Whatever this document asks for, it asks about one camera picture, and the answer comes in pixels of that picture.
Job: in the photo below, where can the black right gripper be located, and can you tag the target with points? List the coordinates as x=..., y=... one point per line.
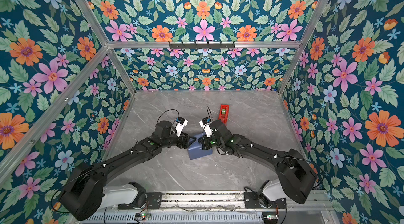
x=204, y=142

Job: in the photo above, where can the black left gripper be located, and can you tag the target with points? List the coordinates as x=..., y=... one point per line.
x=187, y=144

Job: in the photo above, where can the light blue wrapping paper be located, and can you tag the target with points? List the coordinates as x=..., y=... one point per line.
x=195, y=151

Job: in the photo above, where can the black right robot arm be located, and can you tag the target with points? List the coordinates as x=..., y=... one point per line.
x=295, y=177

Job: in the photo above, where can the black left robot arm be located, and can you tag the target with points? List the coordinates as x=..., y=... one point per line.
x=83, y=193

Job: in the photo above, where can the red tape dispenser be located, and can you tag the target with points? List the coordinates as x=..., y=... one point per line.
x=223, y=113

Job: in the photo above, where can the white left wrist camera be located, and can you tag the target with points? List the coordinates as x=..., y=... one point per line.
x=180, y=123

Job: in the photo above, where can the aluminium mounting rail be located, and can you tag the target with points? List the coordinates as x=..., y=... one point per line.
x=231, y=200

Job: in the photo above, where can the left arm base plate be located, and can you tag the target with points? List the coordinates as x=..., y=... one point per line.
x=145, y=200

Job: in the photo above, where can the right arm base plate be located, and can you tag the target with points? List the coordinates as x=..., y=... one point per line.
x=253, y=200

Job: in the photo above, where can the white cable duct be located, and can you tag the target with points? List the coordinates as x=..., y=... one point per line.
x=176, y=218

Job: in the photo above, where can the black hook rail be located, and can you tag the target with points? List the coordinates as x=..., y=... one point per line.
x=202, y=45

